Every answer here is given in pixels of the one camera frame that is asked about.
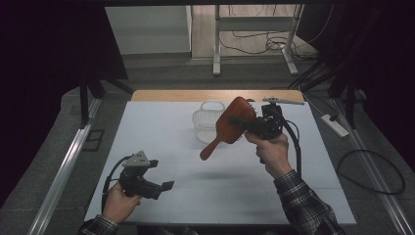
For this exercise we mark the black curtain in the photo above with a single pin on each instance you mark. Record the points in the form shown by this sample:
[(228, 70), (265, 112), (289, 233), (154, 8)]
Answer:
[(385, 65), (49, 65)]

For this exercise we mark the white table mat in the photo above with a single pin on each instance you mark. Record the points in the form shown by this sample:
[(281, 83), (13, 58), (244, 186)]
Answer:
[(228, 196)]

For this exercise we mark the person's left hand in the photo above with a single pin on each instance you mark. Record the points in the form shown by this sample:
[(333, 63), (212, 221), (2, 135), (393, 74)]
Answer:
[(119, 205)]

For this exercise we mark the black floor frame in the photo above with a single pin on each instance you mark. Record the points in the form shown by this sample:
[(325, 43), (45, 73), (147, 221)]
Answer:
[(93, 140)]

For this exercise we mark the wooden paddle hairbrush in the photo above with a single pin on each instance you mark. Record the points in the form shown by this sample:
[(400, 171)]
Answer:
[(233, 111)]

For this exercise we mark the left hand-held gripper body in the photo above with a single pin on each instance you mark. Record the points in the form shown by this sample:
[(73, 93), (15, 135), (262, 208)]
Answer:
[(135, 176)]

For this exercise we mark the aluminium rail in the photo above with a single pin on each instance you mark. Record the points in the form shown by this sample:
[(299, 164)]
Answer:
[(375, 169), (62, 176)]

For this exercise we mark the white power strip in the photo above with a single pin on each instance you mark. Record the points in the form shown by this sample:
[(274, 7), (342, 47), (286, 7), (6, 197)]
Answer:
[(336, 127)]

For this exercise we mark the white desk frame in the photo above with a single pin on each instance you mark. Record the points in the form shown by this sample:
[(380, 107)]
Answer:
[(254, 23)]

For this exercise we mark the person's right hand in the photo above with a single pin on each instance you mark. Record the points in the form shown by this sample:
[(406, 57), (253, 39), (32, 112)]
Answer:
[(274, 156)]

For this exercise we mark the black metal stand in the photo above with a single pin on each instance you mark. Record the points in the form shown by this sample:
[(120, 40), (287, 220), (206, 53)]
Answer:
[(350, 101), (84, 104)]

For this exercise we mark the white plastic basket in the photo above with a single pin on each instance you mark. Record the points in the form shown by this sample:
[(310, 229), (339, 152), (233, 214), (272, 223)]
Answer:
[(205, 125)]

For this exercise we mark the white cabinet panel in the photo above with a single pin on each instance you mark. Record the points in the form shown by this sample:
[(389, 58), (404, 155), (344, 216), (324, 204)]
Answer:
[(147, 29)]

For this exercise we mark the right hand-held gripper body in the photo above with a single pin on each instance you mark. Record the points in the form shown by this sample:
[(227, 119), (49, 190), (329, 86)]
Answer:
[(269, 125)]

